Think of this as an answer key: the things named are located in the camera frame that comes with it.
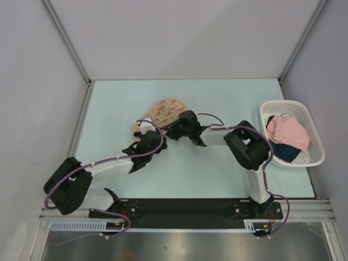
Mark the white slotted cable duct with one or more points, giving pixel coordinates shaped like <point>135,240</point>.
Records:
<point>87,226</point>

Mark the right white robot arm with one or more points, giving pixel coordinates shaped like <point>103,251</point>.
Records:
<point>251,149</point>

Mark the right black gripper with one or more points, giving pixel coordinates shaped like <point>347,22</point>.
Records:
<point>171,130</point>

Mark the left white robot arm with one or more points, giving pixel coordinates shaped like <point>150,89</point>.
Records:
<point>69,187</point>

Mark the dark blue garment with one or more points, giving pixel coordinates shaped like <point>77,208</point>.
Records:
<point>284,152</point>

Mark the pink patterned laundry bag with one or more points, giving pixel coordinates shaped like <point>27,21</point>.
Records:
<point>165,112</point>

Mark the left aluminium corner post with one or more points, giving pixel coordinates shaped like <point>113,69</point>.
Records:
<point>59,27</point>

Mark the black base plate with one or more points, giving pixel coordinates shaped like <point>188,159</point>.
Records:
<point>194,213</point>

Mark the aluminium corner post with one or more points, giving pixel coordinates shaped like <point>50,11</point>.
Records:
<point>59,27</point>
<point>313,20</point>

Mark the white plastic basket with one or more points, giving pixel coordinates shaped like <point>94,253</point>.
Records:
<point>314,155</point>

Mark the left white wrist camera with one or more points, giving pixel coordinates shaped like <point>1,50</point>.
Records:
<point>144,126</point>

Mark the right aluminium corner post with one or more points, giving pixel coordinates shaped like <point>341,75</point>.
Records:
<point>313,20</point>

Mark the pink garment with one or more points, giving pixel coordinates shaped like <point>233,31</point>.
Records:
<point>288,131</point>

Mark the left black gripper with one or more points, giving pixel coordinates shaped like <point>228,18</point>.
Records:
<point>163,144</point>

